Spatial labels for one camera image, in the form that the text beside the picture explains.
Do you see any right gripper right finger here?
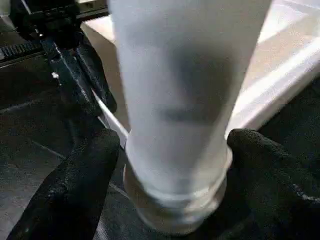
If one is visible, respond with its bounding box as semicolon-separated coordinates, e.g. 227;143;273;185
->
226;128;320;240

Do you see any white plastic table leg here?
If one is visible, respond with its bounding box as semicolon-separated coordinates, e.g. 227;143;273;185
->
107;0;272;201

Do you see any black work mat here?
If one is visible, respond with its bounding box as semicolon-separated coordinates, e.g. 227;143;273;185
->
0;24;320;240

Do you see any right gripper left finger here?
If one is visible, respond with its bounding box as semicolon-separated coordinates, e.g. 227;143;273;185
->
6;128;121;240

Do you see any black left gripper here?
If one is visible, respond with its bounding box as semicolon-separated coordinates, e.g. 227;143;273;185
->
0;0;118;118

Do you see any white plastic table top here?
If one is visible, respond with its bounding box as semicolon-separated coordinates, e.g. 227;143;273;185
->
81;0;320;236

